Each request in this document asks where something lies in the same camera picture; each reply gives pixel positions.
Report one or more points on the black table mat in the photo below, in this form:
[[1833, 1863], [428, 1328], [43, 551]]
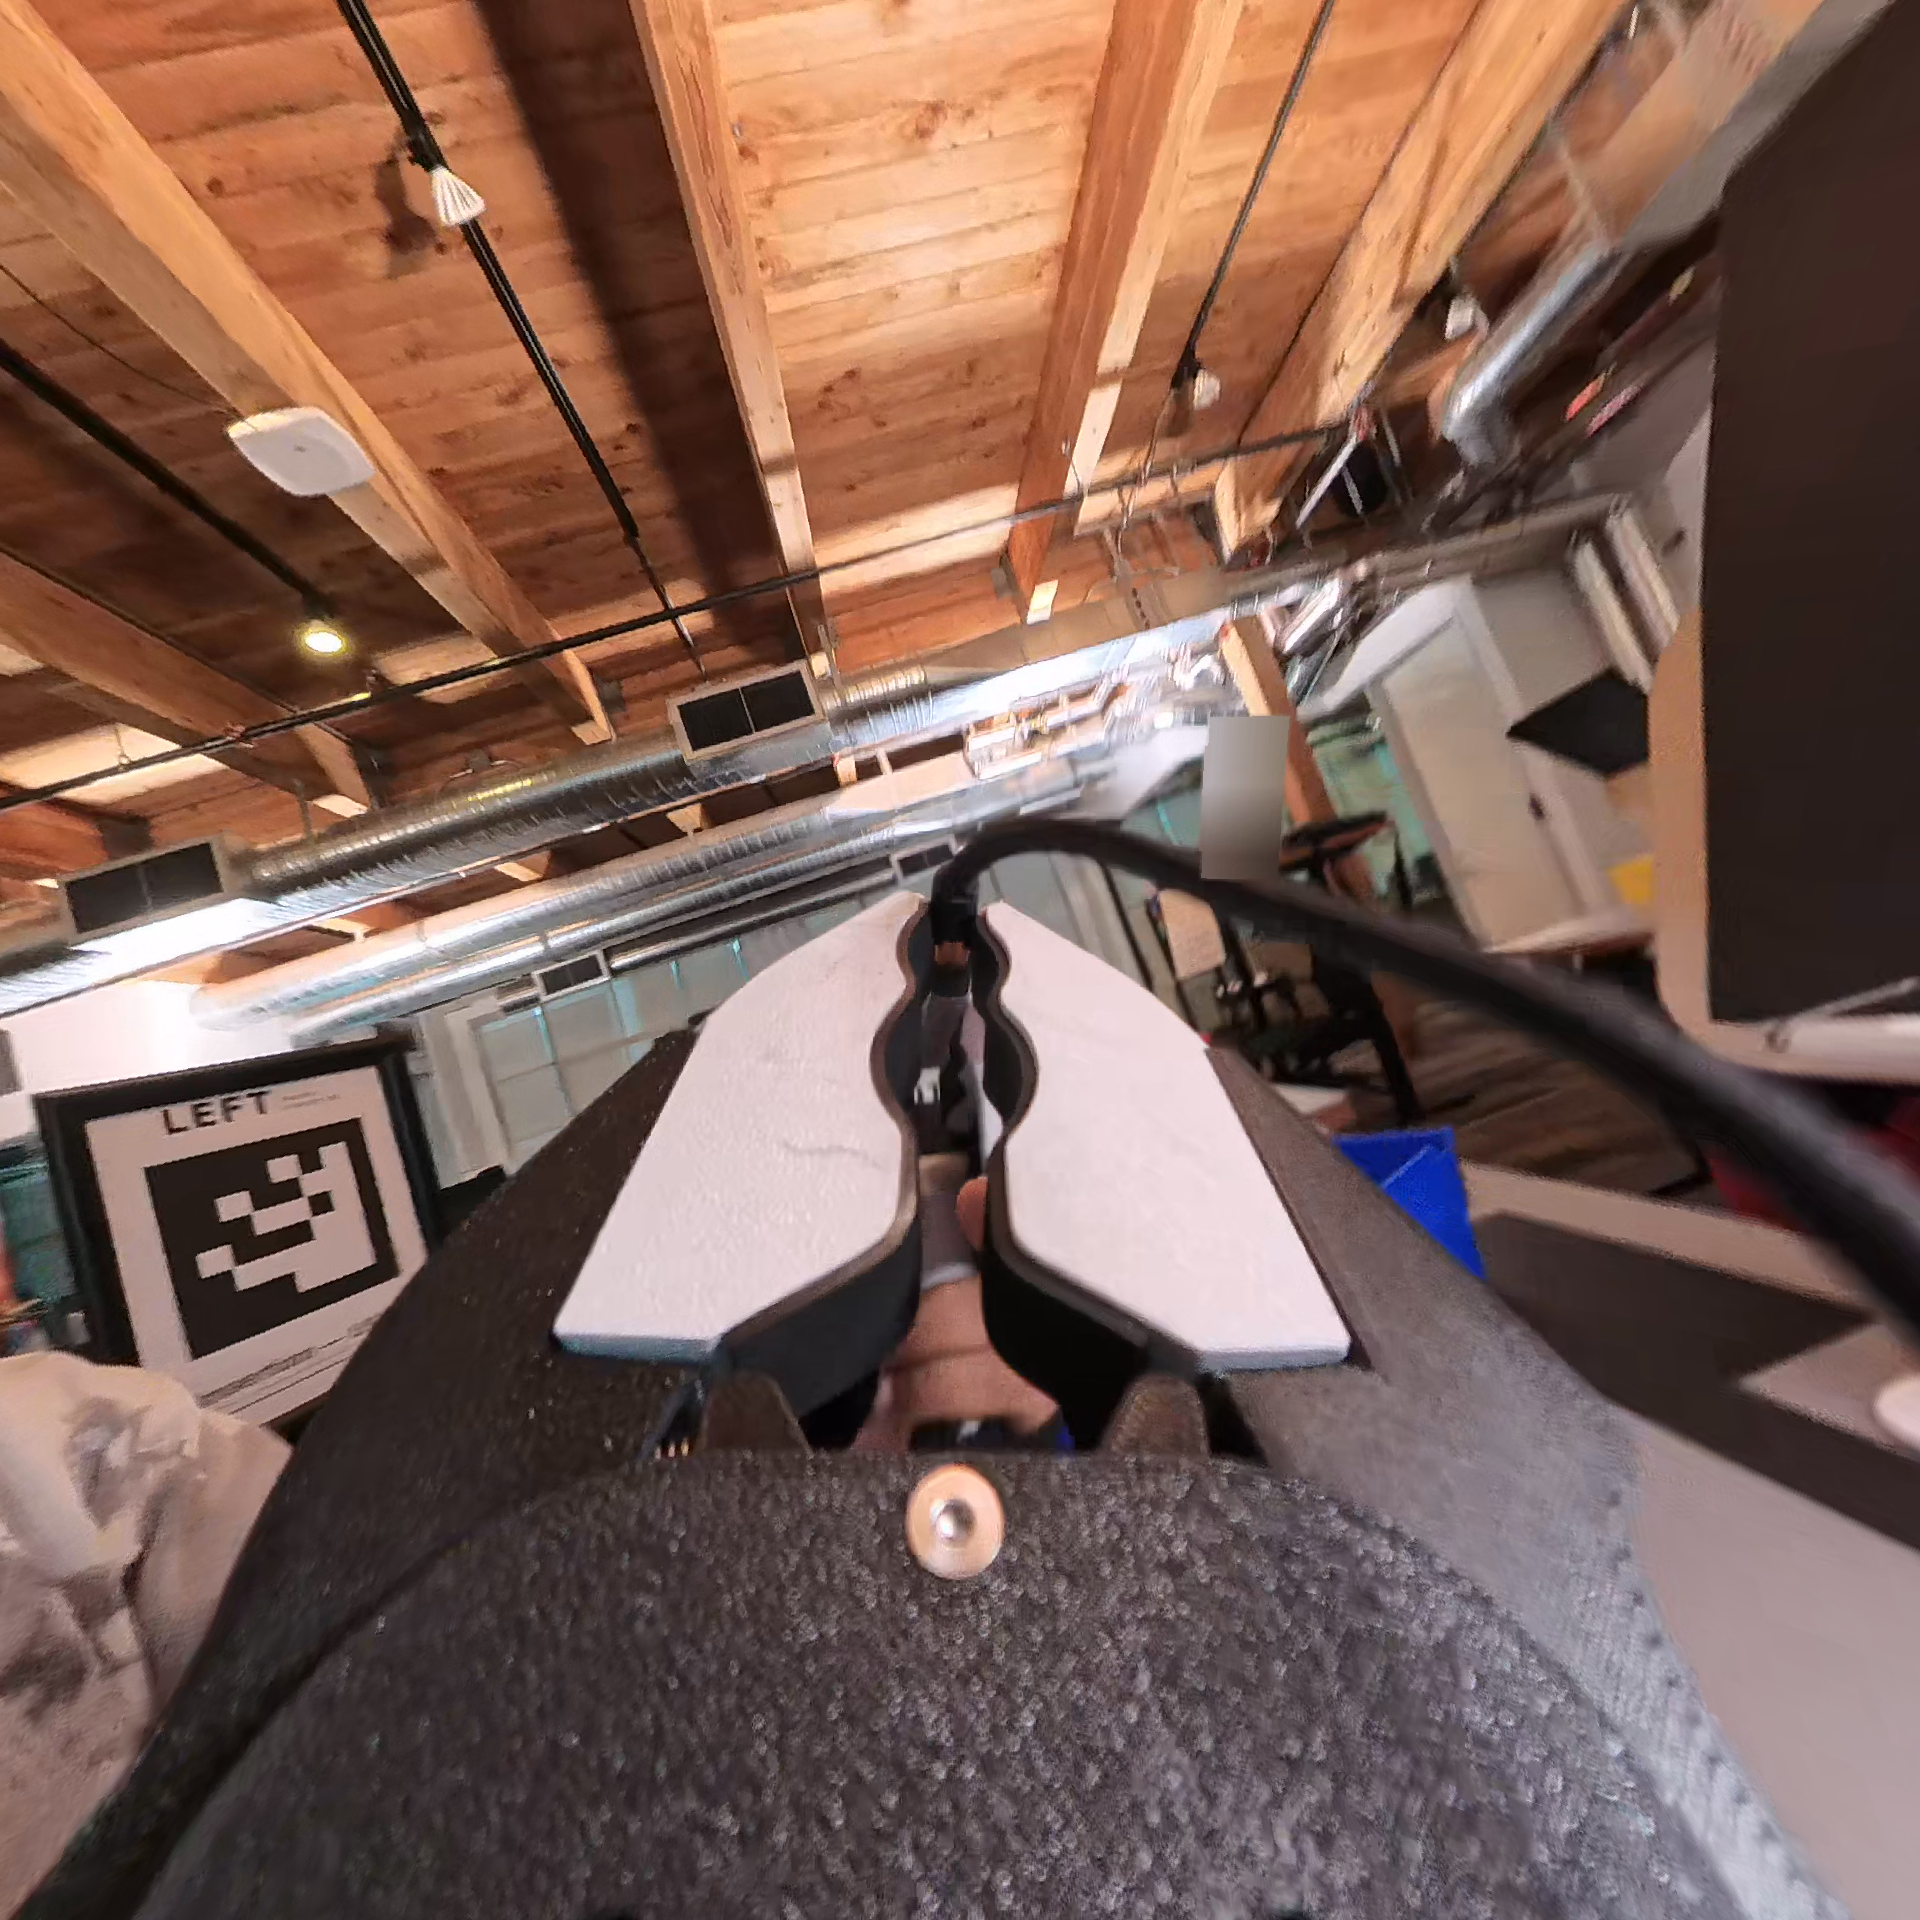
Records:
[[1622, 1306]]

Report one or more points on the person's left hand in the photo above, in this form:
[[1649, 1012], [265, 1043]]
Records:
[[961, 1357]]

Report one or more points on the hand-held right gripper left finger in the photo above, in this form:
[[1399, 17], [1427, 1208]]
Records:
[[750, 1141]]

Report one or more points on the silver ventilation duct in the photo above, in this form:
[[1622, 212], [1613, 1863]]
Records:
[[524, 803], [1517, 345], [601, 914]]

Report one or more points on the black tilted panel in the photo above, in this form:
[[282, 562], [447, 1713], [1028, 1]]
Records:
[[1589, 720]]

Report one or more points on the white track spotlight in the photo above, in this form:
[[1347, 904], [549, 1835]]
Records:
[[455, 195]]

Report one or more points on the black panel on beige board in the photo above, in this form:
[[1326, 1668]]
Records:
[[1815, 599]]

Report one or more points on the white door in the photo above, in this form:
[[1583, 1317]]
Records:
[[1447, 780]]

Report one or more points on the white air vent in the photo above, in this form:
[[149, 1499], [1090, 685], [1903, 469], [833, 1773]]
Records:
[[142, 884], [743, 709]]

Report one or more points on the white top desk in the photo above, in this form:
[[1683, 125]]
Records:
[[1577, 937]]

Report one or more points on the grey usb hub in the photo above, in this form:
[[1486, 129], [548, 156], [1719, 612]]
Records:
[[942, 1036]]

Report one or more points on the yellow plastic bin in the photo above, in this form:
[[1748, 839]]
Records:
[[1633, 883]]

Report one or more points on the round ceiling lamp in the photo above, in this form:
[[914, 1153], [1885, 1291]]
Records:
[[323, 639]]

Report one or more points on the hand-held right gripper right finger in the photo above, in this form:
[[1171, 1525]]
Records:
[[1155, 1185]]

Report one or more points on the black framed marker sign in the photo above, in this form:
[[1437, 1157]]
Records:
[[254, 1213]]

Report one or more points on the blue plastic bin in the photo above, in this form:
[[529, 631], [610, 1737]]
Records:
[[1418, 1185]]

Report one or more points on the person's left forearm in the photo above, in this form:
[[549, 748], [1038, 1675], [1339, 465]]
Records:
[[91, 1576]]

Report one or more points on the white ceiling access point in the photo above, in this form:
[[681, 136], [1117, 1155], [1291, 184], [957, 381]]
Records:
[[301, 445]]

